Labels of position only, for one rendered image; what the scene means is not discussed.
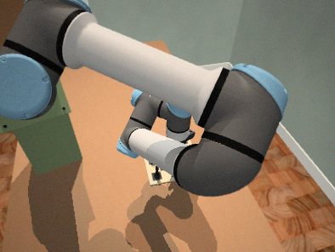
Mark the black chess piece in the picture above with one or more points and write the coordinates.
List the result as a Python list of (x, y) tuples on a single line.
[(156, 175)]

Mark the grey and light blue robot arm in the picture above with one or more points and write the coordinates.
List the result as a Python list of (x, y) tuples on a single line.
[(243, 117)]

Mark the chessboard with pieces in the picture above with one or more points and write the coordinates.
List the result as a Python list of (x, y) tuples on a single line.
[(164, 176)]

